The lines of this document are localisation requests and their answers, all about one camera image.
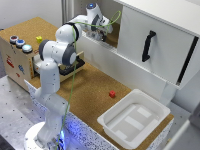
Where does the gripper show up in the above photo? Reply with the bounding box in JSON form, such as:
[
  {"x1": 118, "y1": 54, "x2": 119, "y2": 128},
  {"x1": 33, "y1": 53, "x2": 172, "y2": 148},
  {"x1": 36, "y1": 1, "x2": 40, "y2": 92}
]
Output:
[{"x1": 94, "y1": 24, "x2": 114, "y2": 42}]

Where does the pink block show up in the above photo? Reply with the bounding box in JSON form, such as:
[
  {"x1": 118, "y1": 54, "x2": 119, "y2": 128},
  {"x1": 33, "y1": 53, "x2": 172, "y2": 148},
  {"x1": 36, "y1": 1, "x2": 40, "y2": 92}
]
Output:
[{"x1": 108, "y1": 90, "x2": 117, "y2": 99}]

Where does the yellow block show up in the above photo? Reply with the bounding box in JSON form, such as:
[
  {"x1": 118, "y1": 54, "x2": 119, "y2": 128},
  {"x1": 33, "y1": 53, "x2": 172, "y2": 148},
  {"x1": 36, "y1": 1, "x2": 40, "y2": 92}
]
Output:
[{"x1": 35, "y1": 35, "x2": 44, "y2": 44}]

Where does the wooden drawer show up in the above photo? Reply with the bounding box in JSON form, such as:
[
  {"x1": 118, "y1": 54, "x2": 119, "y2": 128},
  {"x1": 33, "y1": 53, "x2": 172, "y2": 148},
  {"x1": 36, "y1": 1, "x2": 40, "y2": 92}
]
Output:
[{"x1": 31, "y1": 50, "x2": 86, "y2": 84}]

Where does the wooden drawer box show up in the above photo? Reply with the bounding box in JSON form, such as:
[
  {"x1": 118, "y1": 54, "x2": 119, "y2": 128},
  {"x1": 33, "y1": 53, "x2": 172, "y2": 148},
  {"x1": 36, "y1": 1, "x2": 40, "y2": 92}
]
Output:
[{"x1": 0, "y1": 16, "x2": 85, "y2": 92}]

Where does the white cabinet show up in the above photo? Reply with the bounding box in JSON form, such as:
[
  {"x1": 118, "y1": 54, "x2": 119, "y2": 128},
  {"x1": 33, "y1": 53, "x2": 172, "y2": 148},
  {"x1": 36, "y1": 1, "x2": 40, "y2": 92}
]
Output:
[{"x1": 70, "y1": 0, "x2": 200, "y2": 108}]

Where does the white sliding door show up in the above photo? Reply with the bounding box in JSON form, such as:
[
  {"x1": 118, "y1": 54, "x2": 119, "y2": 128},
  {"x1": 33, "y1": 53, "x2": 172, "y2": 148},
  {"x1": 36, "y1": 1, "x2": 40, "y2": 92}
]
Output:
[{"x1": 116, "y1": 4, "x2": 198, "y2": 85}]

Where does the green button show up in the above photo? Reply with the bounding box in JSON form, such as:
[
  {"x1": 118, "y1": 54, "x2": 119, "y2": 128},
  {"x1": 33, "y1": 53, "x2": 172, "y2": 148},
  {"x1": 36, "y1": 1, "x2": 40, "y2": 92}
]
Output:
[{"x1": 21, "y1": 44, "x2": 34, "y2": 55}]

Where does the blue button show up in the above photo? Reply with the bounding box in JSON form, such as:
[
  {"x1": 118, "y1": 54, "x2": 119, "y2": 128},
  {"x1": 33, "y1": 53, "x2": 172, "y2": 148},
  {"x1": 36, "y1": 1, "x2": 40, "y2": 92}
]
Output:
[{"x1": 15, "y1": 38, "x2": 26, "y2": 49}]

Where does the red button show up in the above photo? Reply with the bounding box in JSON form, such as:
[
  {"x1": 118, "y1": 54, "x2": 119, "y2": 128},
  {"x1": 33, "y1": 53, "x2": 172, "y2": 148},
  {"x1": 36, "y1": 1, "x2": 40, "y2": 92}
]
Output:
[{"x1": 9, "y1": 34, "x2": 19, "y2": 45}]

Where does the white plastic box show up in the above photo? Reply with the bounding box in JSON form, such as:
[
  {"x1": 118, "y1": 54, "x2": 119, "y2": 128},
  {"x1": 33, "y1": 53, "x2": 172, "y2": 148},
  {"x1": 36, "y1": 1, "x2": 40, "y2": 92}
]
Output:
[{"x1": 96, "y1": 88, "x2": 172, "y2": 150}]

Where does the black drawer handle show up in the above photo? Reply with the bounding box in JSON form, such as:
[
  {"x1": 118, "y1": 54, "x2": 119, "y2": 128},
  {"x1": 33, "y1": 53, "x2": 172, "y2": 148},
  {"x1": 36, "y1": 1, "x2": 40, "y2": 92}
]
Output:
[{"x1": 57, "y1": 59, "x2": 86, "y2": 76}]

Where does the black door handle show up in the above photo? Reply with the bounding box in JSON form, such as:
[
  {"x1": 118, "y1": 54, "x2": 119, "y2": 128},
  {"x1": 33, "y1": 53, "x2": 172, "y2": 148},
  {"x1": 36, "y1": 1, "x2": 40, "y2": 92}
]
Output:
[{"x1": 141, "y1": 30, "x2": 157, "y2": 63}]

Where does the green cable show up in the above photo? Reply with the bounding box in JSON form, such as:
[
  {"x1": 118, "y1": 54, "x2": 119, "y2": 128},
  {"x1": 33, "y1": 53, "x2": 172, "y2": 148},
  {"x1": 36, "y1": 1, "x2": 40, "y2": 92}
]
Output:
[{"x1": 54, "y1": 9, "x2": 123, "y2": 150}]

